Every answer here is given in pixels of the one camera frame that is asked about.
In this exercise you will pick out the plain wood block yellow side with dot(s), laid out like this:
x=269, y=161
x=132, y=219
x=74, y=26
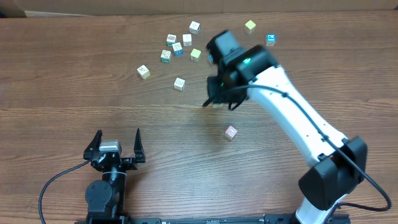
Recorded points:
x=143, y=71

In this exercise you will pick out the white wood block far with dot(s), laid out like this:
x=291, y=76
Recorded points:
x=194, y=27

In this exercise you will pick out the blue top block far right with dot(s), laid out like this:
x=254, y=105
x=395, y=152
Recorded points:
x=270, y=40

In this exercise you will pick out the wood block letter E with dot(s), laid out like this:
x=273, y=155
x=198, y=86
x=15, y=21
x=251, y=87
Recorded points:
x=179, y=84

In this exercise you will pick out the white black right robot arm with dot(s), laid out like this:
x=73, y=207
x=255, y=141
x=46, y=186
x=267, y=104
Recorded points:
x=336, y=164

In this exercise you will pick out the blue top wood block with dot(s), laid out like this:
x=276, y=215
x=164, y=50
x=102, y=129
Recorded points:
x=210, y=59

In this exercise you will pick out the red sided wood block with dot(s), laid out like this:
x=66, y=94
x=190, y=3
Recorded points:
x=230, y=133

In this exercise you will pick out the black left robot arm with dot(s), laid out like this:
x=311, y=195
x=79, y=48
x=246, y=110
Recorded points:
x=105, y=197

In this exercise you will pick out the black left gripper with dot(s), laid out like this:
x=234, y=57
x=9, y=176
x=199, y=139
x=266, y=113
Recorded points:
x=112, y=159

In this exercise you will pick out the plain white wood block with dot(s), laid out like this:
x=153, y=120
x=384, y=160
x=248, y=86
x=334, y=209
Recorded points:
x=187, y=40

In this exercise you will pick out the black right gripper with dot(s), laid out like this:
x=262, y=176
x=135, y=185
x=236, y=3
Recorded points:
x=217, y=90

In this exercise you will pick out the wood block blue side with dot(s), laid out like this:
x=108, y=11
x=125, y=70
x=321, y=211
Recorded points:
x=177, y=48

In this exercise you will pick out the wood block green R side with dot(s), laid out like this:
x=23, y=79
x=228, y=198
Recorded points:
x=166, y=56

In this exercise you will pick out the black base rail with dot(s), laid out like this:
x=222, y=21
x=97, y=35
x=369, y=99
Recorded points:
x=266, y=219

